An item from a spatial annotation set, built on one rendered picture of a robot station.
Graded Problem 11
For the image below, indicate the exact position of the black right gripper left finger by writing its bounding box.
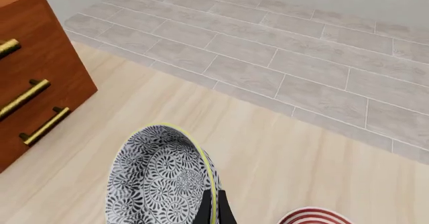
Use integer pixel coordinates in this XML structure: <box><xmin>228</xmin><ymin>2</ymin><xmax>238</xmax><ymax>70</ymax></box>
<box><xmin>192</xmin><ymin>190</ymin><xmax>216</xmax><ymax>224</ymax></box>

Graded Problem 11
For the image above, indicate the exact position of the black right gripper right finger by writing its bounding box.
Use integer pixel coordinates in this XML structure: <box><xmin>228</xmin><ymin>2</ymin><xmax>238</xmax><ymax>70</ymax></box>
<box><xmin>217</xmin><ymin>190</ymin><xmax>239</xmax><ymax>224</ymax></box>

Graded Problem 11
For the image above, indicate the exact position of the black and white patterned bowl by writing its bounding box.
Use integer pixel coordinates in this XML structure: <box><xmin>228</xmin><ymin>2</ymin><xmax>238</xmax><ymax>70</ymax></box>
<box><xmin>105</xmin><ymin>122</ymin><xmax>223</xmax><ymax>224</ymax></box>

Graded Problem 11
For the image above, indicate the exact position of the wooden cabinet with drawers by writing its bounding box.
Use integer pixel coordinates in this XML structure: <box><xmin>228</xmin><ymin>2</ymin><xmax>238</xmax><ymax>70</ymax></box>
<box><xmin>0</xmin><ymin>0</ymin><xmax>99</xmax><ymax>174</ymax></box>

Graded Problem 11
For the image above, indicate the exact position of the white plate with red rings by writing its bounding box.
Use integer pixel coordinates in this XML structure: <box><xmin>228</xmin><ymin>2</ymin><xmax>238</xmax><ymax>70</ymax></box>
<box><xmin>276</xmin><ymin>206</ymin><xmax>353</xmax><ymax>224</ymax></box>

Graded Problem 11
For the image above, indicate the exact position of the brass drawer handle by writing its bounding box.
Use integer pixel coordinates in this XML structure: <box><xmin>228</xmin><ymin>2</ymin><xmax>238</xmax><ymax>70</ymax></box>
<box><xmin>18</xmin><ymin>105</ymin><xmax>72</xmax><ymax>148</ymax></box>
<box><xmin>0</xmin><ymin>38</ymin><xmax>22</xmax><ymax>59</ymax></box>
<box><xmin>0</xmin><ymin>78</ymin><xmax>52</xmax><ymax>121</ymax></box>

